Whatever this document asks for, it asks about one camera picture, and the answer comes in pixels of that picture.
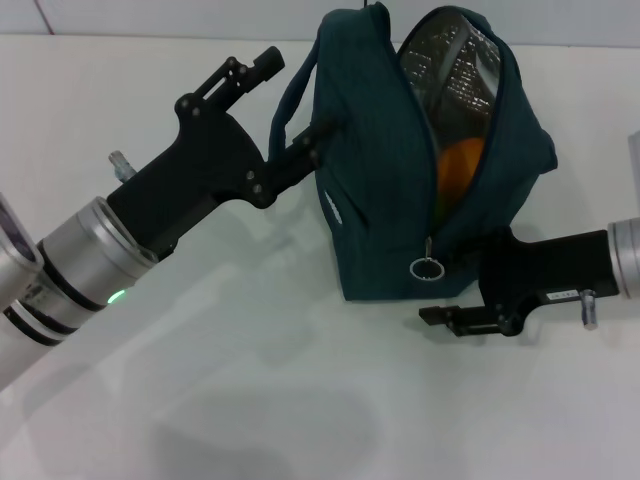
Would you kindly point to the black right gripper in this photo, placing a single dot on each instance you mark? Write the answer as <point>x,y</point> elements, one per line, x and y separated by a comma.
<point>540,270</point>

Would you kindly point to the dark teal insulated bag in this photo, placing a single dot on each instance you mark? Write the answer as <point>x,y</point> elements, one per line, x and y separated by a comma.
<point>380,175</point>

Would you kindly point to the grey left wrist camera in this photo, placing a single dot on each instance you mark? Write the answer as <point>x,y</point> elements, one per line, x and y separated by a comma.
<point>15,240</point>

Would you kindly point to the orange yellow pear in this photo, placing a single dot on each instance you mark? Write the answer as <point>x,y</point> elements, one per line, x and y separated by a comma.
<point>457,170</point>

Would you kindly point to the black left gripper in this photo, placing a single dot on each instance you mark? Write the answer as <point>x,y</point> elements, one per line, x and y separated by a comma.
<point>200,165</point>

